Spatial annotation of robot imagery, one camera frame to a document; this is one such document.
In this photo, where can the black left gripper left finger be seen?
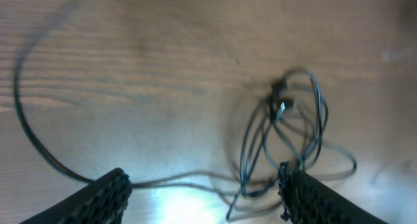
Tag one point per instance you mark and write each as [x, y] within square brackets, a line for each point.
[102, 201]

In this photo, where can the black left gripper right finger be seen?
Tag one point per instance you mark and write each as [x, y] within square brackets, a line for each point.
[306, 200]

